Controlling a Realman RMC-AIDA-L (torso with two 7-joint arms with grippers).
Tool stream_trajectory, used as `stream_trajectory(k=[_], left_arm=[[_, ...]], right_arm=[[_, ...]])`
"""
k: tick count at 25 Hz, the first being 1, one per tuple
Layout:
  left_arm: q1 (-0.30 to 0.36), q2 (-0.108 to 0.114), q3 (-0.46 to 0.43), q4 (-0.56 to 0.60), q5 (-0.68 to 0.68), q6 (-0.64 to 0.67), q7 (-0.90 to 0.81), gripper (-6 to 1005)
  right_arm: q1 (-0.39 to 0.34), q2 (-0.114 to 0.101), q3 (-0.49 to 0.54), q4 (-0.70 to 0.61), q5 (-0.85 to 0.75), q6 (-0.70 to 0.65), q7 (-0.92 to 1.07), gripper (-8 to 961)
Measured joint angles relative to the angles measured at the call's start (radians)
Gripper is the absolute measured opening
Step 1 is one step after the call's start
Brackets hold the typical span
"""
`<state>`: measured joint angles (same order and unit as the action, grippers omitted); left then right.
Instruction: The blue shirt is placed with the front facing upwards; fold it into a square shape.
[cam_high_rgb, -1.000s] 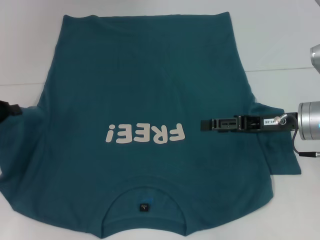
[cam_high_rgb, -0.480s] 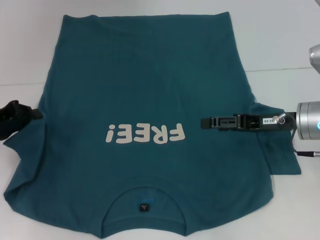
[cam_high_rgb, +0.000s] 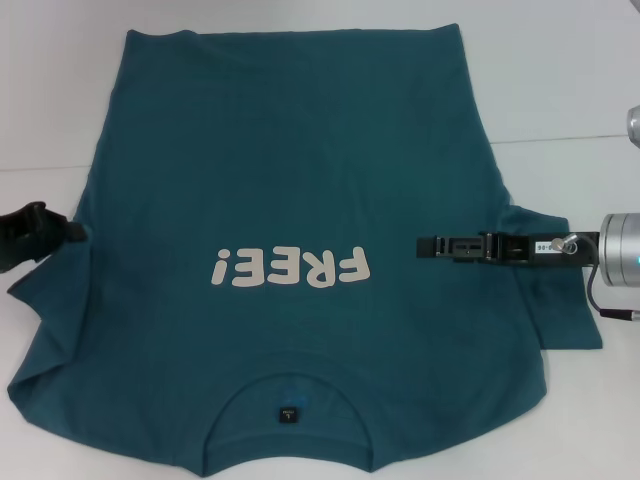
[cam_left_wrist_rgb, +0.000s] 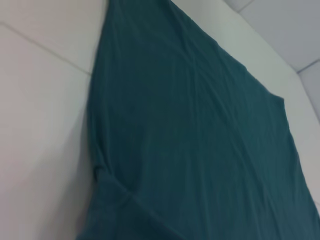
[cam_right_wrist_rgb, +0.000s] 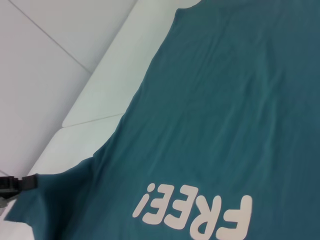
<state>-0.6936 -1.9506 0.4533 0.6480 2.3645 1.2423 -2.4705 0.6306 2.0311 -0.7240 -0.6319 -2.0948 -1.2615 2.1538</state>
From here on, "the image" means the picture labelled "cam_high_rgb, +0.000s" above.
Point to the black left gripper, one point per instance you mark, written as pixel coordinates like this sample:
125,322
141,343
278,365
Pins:
17,242

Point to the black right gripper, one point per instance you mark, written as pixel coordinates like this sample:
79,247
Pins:
582,248

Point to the teal FREE! print t-shirt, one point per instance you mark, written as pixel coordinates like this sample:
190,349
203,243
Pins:
300,175

